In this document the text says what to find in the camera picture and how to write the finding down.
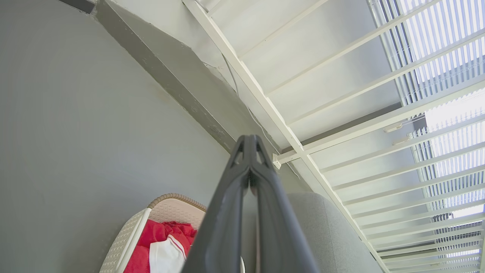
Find white garment with red stripes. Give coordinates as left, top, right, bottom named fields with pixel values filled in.
left=149, top=234, right=190, bottom=273

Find thin white cable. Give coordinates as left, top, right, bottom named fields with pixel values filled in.
left=221, top=54, right=300, bottom=179

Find grey fabric sofa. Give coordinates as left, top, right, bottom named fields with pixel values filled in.
left=242, top=191, right=384, bottom=273

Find cream perforated laundry basket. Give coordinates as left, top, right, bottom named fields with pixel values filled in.
left=99, top=193, right=246, bottom=273

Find white window blinds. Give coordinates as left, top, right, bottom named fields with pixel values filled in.
left=366, top=0, right=485, bottom=273

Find white slatted beam frame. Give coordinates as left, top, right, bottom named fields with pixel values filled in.
left=182, top=0, right=485, bottom=273

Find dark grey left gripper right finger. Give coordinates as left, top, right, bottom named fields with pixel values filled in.
left=250, top=135, right=319, bottom=273

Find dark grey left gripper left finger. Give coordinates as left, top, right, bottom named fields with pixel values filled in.
left=181, top=135, right=251, bottom=273

